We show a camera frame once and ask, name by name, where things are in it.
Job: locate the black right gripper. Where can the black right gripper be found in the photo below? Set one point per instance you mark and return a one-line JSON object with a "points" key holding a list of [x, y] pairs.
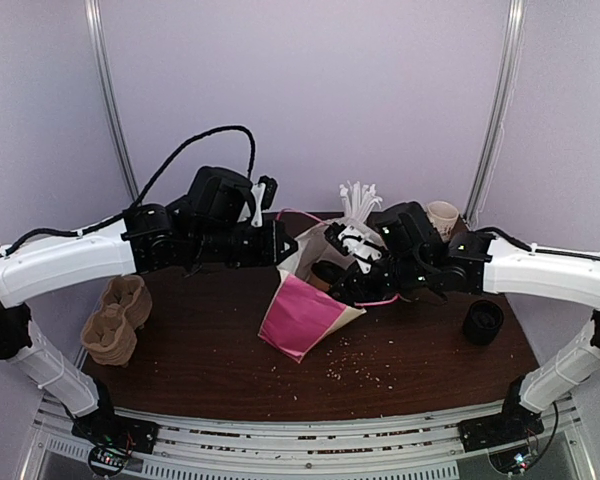
{"points": [[350, 282]]}

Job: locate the aluminium frame post left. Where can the aluminium frame post left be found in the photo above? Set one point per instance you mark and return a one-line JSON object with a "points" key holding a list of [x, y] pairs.
{"points": [[98, 42]]}

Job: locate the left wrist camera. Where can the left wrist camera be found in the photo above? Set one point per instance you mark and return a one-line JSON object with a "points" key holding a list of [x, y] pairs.
{"points": [[261, 198]]}

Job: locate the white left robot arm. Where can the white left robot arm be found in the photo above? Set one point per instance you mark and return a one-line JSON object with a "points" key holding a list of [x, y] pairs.
{"points": [[38, 276]]}

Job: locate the white ceramic mug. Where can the white ceramic mug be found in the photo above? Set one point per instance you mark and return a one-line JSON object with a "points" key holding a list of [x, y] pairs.
{"points": [[443, 217]]}

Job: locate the aluminium frame post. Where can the aluminium frame post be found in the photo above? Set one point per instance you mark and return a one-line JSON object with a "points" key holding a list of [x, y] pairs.
{"points": [[494, 134], [98, 42]]}

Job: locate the single brown paper cup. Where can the single brown paper cup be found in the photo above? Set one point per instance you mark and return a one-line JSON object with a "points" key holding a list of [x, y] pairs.
{"points": [[324, 274]]}

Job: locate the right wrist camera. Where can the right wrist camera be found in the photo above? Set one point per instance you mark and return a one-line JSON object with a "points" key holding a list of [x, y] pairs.
{"points": [[364, 245]]}

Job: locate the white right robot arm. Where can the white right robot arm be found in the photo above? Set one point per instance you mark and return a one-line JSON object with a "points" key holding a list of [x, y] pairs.
{"points": [[489, 261]]}

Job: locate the stack of pulp cup carriers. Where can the stack of pulp cup carriers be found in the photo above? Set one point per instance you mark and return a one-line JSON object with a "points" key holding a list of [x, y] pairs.
{"points": [[109, 334]]}

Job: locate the stack of black cup lids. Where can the stack of black cup lids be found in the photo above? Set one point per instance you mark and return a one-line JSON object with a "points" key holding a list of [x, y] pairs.
{"points": [[482, 323]]}

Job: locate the aluminium frame post right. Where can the aluminium frame post right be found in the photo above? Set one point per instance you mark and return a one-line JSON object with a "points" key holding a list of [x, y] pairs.
{"points": [[494, 134]]}

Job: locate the glass jar of straws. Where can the glass jar of straws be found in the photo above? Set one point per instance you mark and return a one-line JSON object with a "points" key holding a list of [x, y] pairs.
{"points": [[359, 200]]}

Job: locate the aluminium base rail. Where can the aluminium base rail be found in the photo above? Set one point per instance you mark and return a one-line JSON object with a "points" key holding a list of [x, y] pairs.
{"points": [[419, 446]]}

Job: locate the white pink paper bag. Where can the white pink paper bag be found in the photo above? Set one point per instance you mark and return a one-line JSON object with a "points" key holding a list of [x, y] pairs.
{"points": [[301, 312]]}

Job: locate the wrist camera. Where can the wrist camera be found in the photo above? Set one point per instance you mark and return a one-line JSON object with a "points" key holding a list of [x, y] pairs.
{"points": [[261, 198], [364, 245]]}

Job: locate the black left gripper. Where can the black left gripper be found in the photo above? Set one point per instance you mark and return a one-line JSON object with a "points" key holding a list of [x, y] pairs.
{"points": [[270, 253]]}

